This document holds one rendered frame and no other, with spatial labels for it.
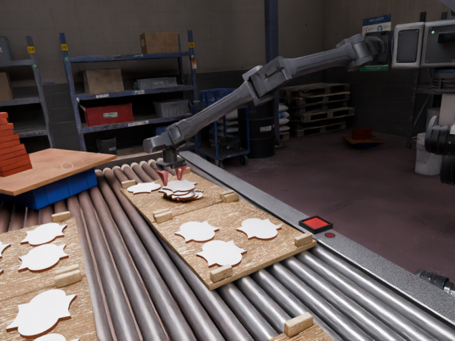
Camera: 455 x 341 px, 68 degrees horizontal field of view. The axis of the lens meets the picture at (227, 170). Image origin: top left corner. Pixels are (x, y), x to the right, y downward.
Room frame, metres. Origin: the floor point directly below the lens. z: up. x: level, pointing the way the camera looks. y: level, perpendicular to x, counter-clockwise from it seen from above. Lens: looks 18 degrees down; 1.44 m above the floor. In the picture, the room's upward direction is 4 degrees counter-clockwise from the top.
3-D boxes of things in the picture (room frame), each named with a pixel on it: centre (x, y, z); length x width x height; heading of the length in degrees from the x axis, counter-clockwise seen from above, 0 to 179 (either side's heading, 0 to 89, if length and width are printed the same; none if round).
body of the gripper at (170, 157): (1.30, 0.22, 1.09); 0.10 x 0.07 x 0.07; 135
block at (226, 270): (0.71, 0.03, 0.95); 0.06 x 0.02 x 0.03; 120
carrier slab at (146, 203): (1.31, 0.22, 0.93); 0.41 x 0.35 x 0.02; 31
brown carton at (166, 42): (5.55, 0.92, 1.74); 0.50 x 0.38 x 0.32; 115
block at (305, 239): (0.85, -0.20, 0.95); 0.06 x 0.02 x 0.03; 120
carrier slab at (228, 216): (0.95, 0.01, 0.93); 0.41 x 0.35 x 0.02; 30
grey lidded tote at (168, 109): (5.58, 0.85, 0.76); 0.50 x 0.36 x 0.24; 121
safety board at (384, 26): (6.31, -2.72, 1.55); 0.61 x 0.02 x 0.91; 25
